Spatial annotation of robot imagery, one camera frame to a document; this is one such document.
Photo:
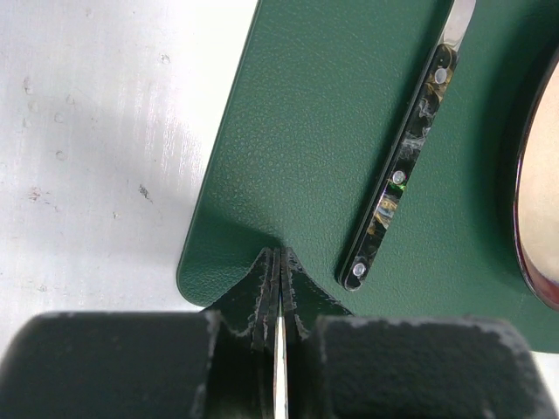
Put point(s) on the green placemat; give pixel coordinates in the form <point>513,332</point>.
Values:
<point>320,92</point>

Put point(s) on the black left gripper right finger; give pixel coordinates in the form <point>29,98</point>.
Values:
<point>303,301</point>

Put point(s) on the red rimmed cream plate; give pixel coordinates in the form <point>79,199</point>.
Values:
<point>536,188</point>

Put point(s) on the silver fork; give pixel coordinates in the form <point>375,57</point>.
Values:
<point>429,92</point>

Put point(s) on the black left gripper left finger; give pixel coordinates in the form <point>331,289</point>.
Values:
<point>241,382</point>

